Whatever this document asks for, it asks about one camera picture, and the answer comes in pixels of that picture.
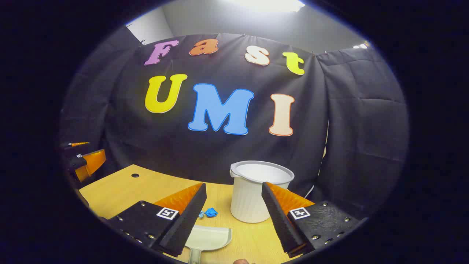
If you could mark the black backdrop cloth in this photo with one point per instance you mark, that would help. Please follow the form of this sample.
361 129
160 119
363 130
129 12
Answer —
227 154

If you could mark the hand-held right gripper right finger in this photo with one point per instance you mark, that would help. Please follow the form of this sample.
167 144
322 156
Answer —
280 223

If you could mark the wooden desktop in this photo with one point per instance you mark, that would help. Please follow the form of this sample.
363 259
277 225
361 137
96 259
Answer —
121 194

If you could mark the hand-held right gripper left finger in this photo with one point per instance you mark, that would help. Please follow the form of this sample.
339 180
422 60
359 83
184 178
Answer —
183 227

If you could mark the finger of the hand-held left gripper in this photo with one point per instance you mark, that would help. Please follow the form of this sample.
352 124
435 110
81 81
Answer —
93 161
78 144

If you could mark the small ceiling light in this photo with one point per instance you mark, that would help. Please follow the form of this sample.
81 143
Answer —
361 46

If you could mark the light blue paper ball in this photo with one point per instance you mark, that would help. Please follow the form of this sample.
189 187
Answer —
201 214

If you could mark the grey plastic dustpan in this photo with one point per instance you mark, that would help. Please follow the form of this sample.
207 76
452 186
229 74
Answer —
209 238

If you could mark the white ribbed garbage bin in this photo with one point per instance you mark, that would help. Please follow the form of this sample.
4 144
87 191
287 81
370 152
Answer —
249 198

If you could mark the large ceiling light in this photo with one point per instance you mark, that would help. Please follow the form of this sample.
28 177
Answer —
267 4

